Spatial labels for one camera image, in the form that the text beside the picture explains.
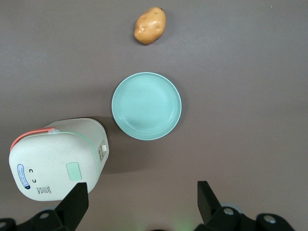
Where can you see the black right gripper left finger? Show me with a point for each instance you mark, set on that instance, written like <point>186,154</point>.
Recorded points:
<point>72,209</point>

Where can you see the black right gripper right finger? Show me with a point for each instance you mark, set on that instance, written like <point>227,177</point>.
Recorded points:
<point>209,209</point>

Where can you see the white rice cooker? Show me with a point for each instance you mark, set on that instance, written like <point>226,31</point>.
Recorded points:
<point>50,158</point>

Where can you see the brown table cloth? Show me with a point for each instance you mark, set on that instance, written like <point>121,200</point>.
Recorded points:
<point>240,96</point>

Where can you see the mint green plate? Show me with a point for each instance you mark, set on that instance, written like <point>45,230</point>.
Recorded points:
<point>146,106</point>

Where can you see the brown potato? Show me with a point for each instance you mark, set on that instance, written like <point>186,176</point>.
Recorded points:
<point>150,25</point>

